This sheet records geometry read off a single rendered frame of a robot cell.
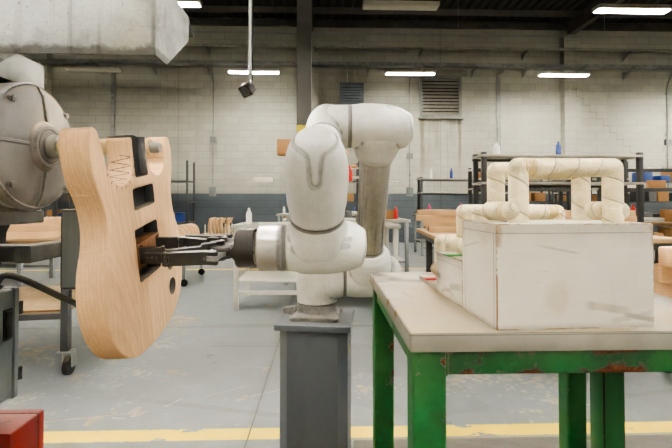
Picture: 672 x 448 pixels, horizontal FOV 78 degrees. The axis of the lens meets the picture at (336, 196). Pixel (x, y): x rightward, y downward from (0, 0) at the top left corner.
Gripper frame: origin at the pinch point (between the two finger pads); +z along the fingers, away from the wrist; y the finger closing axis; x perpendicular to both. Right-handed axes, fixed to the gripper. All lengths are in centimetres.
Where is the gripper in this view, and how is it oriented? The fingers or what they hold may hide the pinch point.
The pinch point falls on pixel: (150, 249)
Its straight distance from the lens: 88.1
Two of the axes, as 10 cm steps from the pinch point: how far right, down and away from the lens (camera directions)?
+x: -0.1, -9.9, -1.5
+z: -10.0, 0.1, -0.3
